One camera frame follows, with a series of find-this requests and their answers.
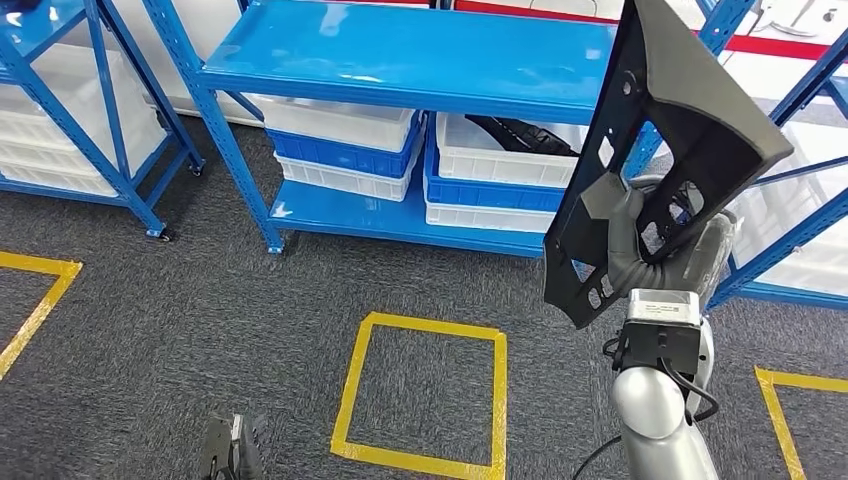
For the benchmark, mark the yellow tape floor square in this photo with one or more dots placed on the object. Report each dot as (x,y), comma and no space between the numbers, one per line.
(344,397)
(40,305)
(778,424)

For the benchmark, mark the black part in crate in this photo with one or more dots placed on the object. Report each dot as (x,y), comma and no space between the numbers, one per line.
(523,136)

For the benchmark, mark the white car with red stripe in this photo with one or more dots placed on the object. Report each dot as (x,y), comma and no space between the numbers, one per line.
(755,73)

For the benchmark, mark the wrist camera with black bracket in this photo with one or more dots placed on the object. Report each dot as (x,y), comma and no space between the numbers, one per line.
(662,338)

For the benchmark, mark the black plastic car part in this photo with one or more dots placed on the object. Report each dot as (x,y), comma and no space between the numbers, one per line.
(696,86)

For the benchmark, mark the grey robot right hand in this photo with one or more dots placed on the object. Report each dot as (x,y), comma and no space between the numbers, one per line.
(626,238)

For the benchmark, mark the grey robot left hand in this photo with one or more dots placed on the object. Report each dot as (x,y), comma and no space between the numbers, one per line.
(232,450)

